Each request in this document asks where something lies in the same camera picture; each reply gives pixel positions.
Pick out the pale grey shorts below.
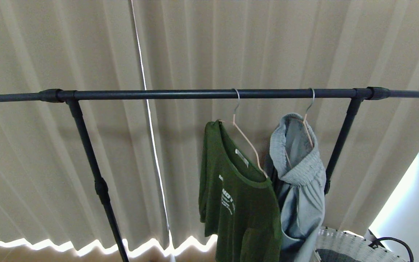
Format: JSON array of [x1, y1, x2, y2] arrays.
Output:
[[263, 112, 327, 262]]

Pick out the pink clothes hanger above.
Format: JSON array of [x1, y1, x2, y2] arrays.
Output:
[[218, 88, 269, 179], [284, 88, 316, 169]]

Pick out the black clothes rack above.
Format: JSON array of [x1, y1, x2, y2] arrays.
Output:
[[0, 86, 419, 262]]

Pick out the beige curtain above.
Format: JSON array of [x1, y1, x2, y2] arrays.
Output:
[[0, 0, 419, 253]]

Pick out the white laundry basket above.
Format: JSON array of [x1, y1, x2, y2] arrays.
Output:
[[313, 226, 414, 262]]

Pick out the green sleeveless top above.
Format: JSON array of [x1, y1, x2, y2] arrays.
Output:
[[198, 120, 283, 262]]

